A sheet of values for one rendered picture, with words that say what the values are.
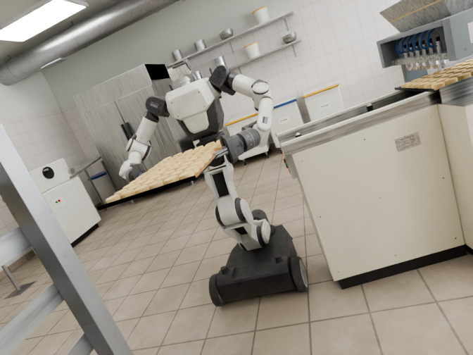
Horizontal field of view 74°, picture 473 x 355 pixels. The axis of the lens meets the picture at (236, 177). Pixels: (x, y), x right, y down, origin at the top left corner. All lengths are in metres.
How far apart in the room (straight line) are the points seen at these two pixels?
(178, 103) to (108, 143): 4.03
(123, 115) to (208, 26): 2.05
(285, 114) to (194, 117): 3.36
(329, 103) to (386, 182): 3.41
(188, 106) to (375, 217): 1.13
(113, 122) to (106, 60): 1.43
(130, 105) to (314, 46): 3.08
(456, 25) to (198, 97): 1.14
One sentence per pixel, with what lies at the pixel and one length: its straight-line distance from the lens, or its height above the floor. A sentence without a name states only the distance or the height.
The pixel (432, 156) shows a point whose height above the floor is 0.60.
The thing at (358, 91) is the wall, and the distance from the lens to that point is 5.75.
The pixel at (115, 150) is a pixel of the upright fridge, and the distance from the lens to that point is 5.71.
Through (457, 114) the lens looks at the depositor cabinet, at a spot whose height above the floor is 0.80.
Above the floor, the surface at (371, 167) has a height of 0.65.
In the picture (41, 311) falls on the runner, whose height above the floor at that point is 1.05.
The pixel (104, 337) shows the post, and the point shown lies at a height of 0.96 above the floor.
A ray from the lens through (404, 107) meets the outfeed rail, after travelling 1.68.
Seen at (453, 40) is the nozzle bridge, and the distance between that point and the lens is 1.53.
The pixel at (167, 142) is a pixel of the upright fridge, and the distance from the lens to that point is 5.25.
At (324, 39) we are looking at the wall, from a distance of 5.67.
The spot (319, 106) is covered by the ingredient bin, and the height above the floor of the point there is 0.53.
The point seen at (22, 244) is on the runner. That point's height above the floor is 1.13.
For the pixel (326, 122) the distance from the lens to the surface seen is 1.87.
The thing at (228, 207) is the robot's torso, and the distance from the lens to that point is 1.81.
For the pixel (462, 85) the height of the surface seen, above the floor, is 0.89.
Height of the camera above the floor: 1.22
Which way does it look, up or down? 15 degrees down
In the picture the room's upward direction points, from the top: 21 degrees counter-clockwise
